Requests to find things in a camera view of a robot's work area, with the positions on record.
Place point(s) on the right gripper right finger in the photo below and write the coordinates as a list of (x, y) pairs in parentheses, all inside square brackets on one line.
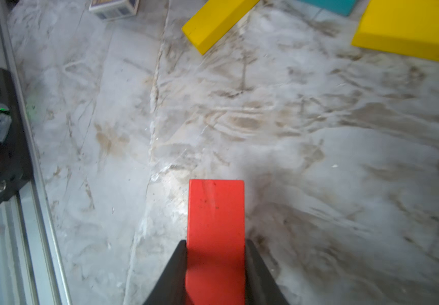
[(261, 288)]

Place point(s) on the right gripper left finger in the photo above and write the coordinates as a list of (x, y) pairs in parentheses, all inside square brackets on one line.
[(170, 287)]

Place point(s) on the red block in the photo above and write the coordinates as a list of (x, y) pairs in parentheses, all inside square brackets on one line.
[(215, 242)]

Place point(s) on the long yellow block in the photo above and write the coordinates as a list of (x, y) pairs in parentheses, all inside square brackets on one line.
[(214, 20)]

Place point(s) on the colourful card box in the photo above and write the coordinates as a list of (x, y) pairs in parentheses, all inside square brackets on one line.
[(107, 10)]

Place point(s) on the teal short block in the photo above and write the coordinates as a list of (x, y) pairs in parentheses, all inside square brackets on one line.
[(340, 7)]

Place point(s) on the aluminium rail frame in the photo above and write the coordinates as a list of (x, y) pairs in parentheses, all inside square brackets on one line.
[(31, 271)]

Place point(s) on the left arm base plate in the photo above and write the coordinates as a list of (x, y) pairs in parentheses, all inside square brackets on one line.
[(16, 168)]

